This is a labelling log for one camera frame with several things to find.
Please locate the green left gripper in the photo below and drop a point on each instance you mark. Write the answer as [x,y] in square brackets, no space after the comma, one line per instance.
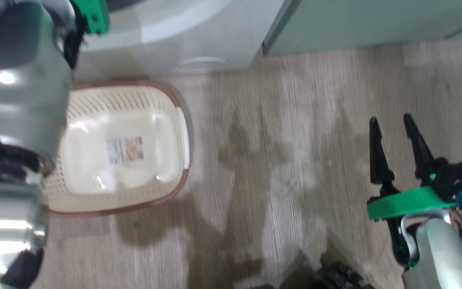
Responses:
[94,16]

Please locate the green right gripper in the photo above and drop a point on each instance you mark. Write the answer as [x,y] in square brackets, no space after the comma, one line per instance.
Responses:
[411,200]

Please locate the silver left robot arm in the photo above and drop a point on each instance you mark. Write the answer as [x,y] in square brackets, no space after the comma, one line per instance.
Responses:
[18,100]

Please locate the white front-load washing machine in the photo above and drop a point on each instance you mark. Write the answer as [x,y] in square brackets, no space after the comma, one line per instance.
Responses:
[175,32]

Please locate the cream perforated laundry basket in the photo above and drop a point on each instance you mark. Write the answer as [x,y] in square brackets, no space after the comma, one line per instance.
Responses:
[167,104]

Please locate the green cabinet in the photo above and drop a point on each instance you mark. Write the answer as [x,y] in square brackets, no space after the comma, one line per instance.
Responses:
[355,24]

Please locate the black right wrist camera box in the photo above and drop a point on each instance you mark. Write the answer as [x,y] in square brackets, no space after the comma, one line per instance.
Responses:
[455,178]

